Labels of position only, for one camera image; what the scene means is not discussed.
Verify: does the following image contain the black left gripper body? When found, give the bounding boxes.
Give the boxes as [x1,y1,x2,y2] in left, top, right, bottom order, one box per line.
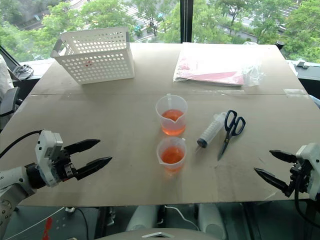
[51,147,79,185]

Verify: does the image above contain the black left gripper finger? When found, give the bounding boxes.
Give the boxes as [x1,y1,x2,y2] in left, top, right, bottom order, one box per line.
[62,138,102,157]
[74,156,113,182]

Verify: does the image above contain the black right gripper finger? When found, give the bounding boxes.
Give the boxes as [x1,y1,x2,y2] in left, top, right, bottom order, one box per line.
[253,167,296,199]
[269,149,299,164]

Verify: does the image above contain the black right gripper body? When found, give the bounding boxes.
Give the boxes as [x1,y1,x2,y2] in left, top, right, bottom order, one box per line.
[289,159,313,195]

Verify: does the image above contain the clear plastic syringe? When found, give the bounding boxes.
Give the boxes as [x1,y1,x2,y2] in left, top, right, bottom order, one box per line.
[195,111,227,156]

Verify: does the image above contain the small clear measuring cup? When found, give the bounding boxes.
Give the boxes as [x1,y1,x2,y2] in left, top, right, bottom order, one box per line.
[156,136,188,177]

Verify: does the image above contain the large clear measuring cup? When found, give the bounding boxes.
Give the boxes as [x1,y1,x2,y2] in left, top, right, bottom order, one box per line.
[155,93,189,137]

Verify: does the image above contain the clear tape strip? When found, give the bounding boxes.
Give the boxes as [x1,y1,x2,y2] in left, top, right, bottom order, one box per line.
[283,88,309,96]

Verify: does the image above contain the white rounded robot leg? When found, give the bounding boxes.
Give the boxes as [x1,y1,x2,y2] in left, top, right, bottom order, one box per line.
[198,203,227,240]
[125,204,159,232]

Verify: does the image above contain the white perforated plastic basket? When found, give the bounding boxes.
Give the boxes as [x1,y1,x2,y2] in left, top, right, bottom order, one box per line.
[50,26,136,85]

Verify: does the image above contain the black office chair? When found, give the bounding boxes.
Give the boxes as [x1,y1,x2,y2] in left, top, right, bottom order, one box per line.
[0,86,23,131]

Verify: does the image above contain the grey robot torso top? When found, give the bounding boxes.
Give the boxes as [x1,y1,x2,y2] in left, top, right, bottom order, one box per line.
[96,227,221,240]

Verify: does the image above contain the white garment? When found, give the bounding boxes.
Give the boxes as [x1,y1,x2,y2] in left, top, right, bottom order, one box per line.
[0,53,15,101]

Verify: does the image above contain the plastic bag with red paper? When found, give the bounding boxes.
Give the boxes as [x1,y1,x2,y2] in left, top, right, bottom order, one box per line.
[172,41,265,88]

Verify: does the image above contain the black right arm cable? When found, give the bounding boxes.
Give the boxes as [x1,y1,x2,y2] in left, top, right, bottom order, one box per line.
[294,174,320,230]

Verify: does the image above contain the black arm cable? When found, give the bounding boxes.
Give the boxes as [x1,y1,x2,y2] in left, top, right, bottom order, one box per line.
[294,174,320,230]
[0,129,43,159]

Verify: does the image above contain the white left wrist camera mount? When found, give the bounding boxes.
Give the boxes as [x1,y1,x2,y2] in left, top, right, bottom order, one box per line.
[34,129,63,188]

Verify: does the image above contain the black cable under table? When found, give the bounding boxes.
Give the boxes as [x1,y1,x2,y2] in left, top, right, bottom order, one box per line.
[74,207,90,240]

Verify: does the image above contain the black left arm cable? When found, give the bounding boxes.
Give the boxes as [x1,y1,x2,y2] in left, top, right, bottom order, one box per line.
[0,129,43,159]

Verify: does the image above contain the black handled scissors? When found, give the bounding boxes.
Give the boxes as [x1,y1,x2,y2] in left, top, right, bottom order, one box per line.
[216,109,247,162]

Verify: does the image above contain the black coiled cables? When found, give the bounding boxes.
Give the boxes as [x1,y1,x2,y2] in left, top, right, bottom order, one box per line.
[11,64,34,81]

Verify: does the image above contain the white cable under table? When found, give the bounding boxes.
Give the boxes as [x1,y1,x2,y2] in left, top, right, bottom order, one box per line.
[164,204,201,231]

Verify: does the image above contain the black window frame post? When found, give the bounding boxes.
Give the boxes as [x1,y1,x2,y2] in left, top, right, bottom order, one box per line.
[179,0,193,44]

